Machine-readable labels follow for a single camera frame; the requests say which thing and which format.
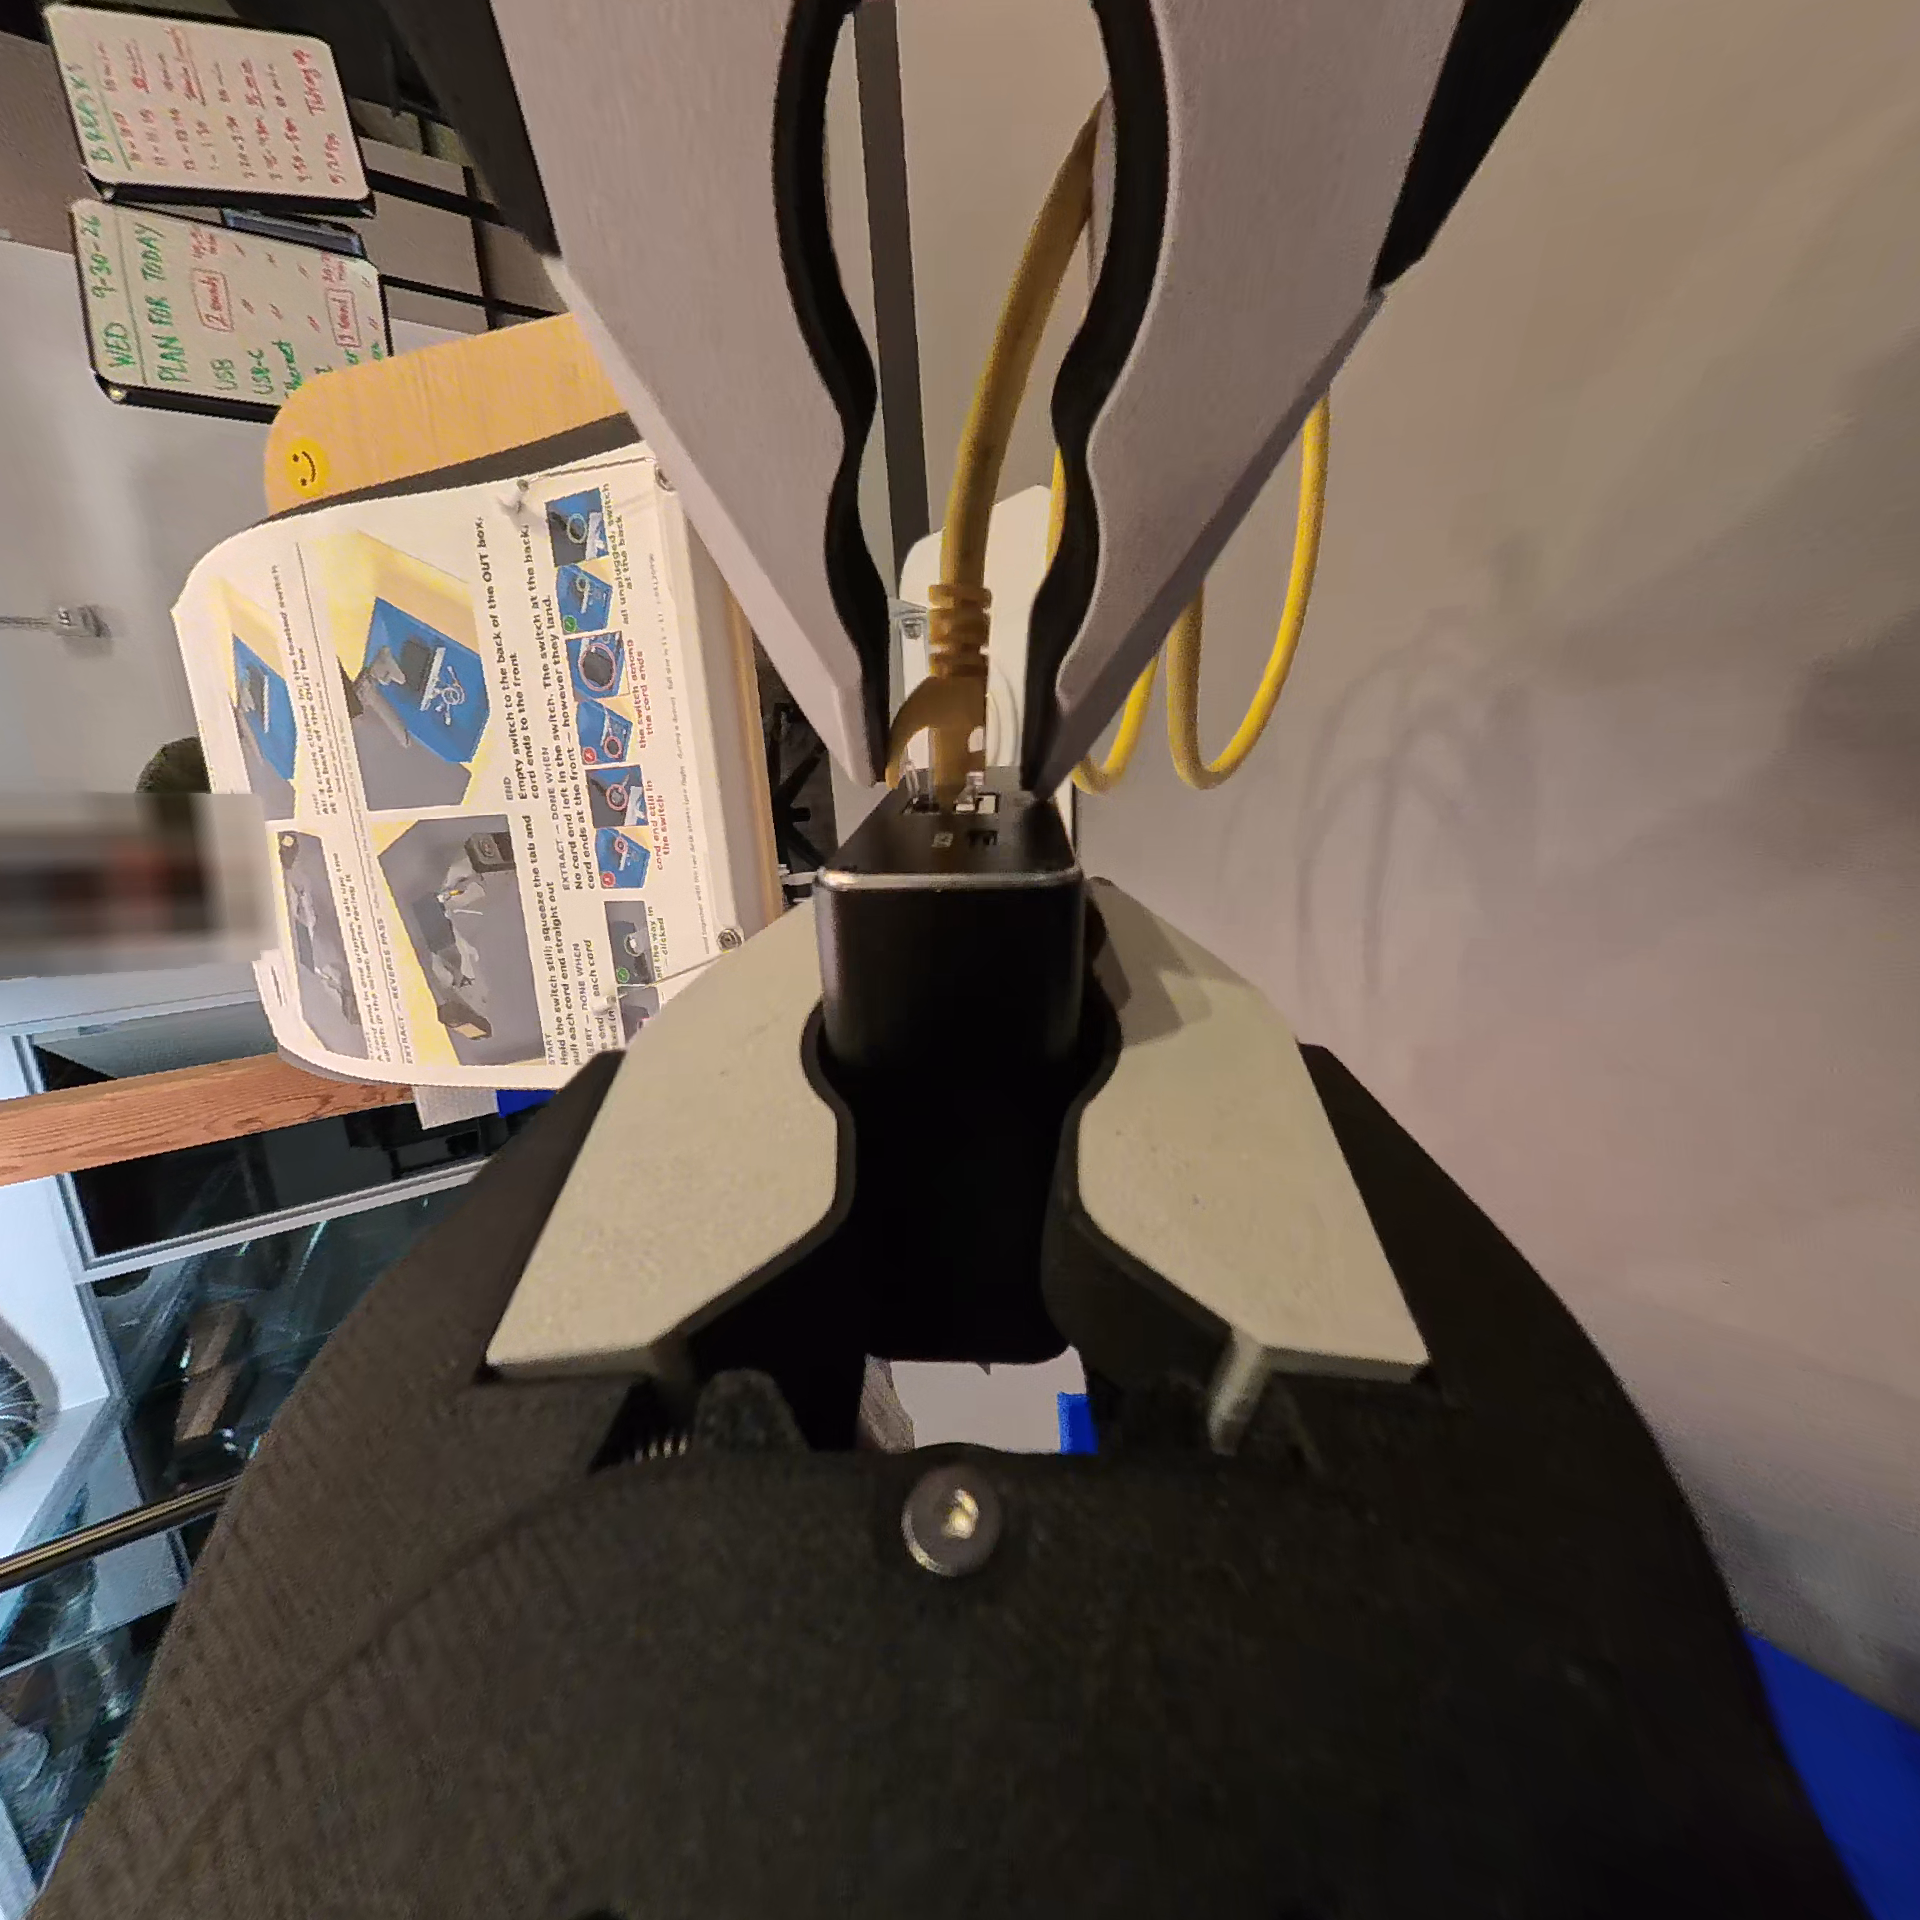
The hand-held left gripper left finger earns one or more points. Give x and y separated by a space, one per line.
676 1171

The blue plastic bin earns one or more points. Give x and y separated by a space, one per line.
1846 1785

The small whiteboard red writing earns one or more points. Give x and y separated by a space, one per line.
212 105

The wooden post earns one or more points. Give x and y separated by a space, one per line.
182 1124

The wooden display board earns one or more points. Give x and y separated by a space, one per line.
450 390

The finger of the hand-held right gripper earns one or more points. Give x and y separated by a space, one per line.
676 225
1260 225

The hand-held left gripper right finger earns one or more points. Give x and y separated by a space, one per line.
1230 1171

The large whiteboard green writing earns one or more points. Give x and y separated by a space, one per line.
224 316

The printed instruction sheet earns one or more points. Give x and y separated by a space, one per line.
450 750

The black ethernet splitter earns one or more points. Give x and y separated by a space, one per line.
945 1020

